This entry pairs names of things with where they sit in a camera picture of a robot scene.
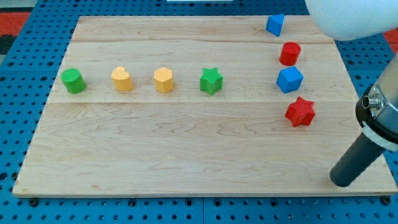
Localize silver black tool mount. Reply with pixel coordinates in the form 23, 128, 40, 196
358, 55, 397, 152

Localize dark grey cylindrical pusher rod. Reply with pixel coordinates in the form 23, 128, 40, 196
329, 133, 385, 187

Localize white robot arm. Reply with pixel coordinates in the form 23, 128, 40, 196
305, 0, 397, 187

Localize yellow heart block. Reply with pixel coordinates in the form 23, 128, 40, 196
111, 66, 133, 91

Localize red star block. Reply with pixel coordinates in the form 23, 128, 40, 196
285, 96, 316, 127

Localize blue cube block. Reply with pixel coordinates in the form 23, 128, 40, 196
276, 66, 303, 93

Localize red cylinder block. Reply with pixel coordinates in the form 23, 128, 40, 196
279, 42, 301, 66

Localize blue triangle block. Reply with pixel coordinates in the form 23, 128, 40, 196
265, 14, 285, 37

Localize green star block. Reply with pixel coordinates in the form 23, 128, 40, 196
200, 67, 223, 95

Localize yellow hexagon block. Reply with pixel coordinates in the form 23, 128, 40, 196
154, 67, 174, 93

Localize light wooden board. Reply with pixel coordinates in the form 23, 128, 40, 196
13, 16, 397, 198

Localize green cylinder block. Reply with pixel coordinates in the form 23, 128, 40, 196
60, 68, 86, 94

